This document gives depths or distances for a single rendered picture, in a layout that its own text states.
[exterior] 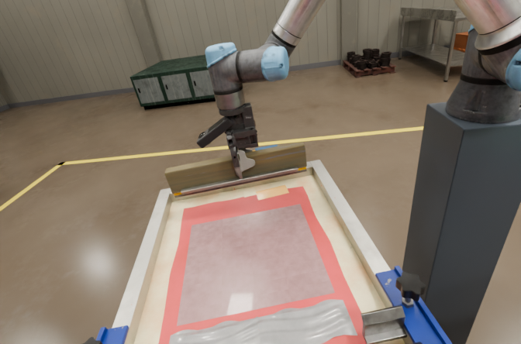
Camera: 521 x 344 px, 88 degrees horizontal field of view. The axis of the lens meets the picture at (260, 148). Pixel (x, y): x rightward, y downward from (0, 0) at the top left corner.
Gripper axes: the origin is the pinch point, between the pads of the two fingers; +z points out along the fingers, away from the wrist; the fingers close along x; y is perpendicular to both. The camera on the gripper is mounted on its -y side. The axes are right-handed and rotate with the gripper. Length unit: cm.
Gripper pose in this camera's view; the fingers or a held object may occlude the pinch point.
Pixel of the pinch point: (238, 171)
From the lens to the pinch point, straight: 80.9
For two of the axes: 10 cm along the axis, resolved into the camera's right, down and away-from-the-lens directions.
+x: -1.2, -4.5, 8.8
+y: 9.8, -1.9, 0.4
